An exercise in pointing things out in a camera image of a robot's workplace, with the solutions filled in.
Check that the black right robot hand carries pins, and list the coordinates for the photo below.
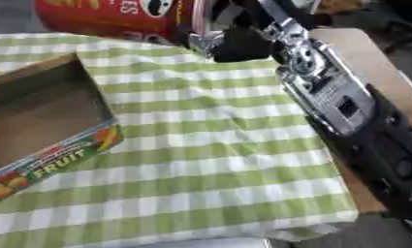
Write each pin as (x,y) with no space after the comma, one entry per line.
(243,42)

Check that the red cylindrical can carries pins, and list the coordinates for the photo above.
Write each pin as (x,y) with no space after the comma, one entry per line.
(113,16)

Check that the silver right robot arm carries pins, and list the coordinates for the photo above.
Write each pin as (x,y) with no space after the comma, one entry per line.
(350,113)

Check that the cardboard box with fruit print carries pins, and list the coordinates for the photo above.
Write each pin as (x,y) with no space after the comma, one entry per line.
(45,122)

